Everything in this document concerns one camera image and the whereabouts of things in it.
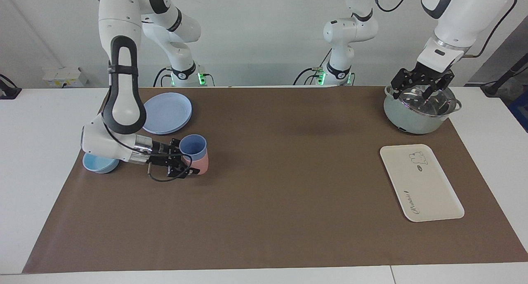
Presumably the blue plastic cup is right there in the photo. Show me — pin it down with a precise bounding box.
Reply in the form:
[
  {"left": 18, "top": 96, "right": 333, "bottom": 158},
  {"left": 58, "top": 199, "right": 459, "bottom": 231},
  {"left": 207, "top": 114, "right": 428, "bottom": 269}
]
[{"left": 179, "top": 134, "right": 208, "bottom": 161}]

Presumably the pink plastic cup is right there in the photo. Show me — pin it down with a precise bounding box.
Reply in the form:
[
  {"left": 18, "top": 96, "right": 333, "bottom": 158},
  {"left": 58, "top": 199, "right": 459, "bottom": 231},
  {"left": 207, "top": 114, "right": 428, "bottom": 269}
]
[{"left": 181, "top": 151, "right": 210, "bottom": 176}]

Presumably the cream tray with rabbit print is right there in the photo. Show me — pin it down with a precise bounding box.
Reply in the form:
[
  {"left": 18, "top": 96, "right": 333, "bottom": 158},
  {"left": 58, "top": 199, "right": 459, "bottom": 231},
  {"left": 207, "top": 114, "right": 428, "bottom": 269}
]
[{"left": 379, "top": 144, "right": 465, "bottom": 223}]

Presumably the glass pot lid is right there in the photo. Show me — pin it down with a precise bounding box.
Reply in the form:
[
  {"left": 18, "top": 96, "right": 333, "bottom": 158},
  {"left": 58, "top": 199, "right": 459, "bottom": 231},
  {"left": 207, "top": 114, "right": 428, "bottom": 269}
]
[{"left": 395, "top": 87, "right": 458, "bottom": 118}]

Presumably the pale green cooking pot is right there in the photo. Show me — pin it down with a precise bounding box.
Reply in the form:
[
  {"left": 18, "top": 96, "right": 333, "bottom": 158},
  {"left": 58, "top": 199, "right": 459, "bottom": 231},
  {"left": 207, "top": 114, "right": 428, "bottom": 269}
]
[{"left": 383, "top": 85, "right": 463, "bottom": 135}]

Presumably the pale blue plate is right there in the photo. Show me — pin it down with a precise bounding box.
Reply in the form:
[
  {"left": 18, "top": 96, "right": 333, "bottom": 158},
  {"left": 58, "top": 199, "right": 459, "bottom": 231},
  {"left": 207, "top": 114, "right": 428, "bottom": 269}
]
[{"left": 141, "top": 92, "right": 193, "bottom": 135}]

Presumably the light blue bowl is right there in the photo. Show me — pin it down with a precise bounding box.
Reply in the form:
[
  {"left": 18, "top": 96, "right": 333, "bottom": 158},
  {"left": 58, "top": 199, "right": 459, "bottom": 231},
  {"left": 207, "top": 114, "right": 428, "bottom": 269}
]
[{"left": 82, "top": 152, "right": 120, "bottom": 174}]

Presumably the blue box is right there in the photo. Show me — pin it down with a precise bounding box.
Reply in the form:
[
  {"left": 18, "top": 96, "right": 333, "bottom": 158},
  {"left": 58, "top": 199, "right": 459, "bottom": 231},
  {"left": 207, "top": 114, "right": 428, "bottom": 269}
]
[{"left": 507, "top": 90, "right": 528, "bottom": 133}]

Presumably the brown table mat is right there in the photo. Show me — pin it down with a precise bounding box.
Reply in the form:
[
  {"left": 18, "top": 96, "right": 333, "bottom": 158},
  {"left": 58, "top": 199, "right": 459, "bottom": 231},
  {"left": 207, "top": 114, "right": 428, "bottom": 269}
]
[{"left": 22, "top": 85, "right": 528, "bottom": 274}]

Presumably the black table clamp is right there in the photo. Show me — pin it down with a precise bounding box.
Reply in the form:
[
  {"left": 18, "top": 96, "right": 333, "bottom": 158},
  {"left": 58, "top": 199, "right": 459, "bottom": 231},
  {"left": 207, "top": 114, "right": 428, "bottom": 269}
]
[{"left": 0, "top": 74, "right": 22, "bottom": 100}]

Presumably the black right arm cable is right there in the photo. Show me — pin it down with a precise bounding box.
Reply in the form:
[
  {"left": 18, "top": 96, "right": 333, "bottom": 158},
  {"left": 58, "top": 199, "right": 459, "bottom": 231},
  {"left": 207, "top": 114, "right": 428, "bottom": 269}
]
[{"left": 146, "top": 154, "right": 193, "bottom": 183}]

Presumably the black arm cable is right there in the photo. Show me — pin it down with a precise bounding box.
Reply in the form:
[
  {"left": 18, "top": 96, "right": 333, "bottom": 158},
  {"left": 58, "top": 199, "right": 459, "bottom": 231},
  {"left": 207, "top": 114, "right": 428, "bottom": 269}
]
[
  {"left": 462, "top": 0, "right": 519, "bottom": 59},
  {"left": 146, "top": 154, "right": 193, "bottom": 183}
]

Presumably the black stand with cable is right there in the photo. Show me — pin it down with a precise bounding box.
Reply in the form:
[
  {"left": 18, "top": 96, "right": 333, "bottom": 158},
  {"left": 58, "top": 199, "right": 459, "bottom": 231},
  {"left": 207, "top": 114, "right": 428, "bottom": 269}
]
[{"left": 480, "top": 53, "right": 528, "bottom": 97}]

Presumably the black base cable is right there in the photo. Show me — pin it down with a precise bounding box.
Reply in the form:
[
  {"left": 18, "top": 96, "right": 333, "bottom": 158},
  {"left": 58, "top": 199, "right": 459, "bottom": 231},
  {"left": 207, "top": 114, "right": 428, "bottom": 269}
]
[
  {"left": 153, "top": 67, "right": 172, "bottom": 87},
  {"left": 292, "top": 48, "right": 333, "bottom": 86}
]

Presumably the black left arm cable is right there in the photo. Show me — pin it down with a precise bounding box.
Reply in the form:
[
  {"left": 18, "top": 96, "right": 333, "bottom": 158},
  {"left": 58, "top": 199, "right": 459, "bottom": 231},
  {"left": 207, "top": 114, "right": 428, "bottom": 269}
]
[{"left": 462, "top": 0, "right": 519, "bottom": 59}]

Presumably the white wall socket box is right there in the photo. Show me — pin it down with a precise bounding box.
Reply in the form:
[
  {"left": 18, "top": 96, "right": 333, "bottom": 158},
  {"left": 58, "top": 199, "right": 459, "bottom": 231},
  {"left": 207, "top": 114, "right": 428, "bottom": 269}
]
[{"left": 42, "top": 67, "right": 88, "bottom": 88}]

